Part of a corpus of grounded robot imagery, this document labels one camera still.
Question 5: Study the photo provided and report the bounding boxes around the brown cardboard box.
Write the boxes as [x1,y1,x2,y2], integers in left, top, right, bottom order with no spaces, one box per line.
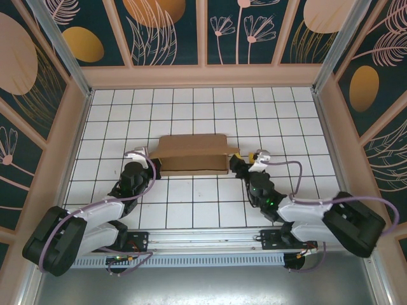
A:
[148,133,240,180]

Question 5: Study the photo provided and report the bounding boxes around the small circuit board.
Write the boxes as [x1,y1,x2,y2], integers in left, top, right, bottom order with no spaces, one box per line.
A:
[106,254,136,265]

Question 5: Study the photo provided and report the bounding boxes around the grey metal sheet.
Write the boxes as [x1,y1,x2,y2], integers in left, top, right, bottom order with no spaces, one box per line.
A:
[17,254,394,305]

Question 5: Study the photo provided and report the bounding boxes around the feather and orange oval panel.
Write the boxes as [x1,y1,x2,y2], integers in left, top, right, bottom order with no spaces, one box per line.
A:
[335,0,407,138]

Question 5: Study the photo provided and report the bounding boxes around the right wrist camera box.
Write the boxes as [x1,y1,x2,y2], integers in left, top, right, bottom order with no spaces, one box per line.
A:
[247,149,272,173]

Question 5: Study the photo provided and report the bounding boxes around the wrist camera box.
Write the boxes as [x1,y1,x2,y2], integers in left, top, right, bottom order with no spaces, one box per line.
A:
[125,146,151,170]
[247,149,272,173]

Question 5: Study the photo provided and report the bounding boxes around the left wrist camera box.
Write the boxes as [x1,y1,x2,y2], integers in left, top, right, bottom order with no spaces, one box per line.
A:
[125,146,151,170]

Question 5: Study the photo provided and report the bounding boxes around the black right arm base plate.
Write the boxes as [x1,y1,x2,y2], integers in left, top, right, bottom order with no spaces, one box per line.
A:
[253,229,319,252]

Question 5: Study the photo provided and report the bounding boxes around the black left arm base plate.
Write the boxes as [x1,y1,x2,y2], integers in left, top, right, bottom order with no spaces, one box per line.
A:
[120,231,150,254]

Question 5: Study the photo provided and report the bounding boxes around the aluminium table edge rail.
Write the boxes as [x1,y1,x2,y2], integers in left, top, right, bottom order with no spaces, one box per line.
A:
[312,91,361,225]
[47,91,93,231]

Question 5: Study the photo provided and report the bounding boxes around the long aluminium mounting rail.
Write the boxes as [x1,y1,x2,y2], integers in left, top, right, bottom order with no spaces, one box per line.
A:
[31,224,376,255]

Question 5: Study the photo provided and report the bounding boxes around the orange white connector wires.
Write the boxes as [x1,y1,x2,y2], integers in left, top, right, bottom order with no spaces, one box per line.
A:
[298,246,319,259]

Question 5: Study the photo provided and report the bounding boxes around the slotted grey cable duct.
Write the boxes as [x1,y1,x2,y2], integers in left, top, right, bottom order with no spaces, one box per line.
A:
[68,252,287,269]

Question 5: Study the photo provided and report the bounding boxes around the single flower wall panel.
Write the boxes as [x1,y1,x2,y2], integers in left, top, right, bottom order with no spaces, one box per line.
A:
[0,97,45,230]

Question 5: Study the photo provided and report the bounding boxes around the flower print wall panel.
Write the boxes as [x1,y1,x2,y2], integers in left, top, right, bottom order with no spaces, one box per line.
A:
[206,0,281,67]

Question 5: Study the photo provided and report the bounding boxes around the pink feather leaf wall panel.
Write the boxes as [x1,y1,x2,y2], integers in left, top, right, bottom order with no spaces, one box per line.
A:
[362,103,407,227]

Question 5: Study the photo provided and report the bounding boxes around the peach circle gold-line wall panel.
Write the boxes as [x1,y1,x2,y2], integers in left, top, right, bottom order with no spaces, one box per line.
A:
[279,0,351,66]

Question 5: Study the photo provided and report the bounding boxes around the leaf print wall panel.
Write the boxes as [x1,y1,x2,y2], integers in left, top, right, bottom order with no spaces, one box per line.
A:
[113,0,205,67]

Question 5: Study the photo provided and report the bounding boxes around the orange oval wall panel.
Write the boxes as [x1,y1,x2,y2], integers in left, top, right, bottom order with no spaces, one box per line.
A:
[47,0,132,68]

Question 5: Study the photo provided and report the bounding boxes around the aluminium corner post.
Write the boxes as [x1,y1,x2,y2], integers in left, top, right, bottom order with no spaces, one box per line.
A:
[310,0,375,93]
[27,0,93,98]

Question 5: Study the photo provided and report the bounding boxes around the large peach disc wall panel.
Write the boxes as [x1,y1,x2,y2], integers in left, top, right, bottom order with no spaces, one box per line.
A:
[0,0,70,143]

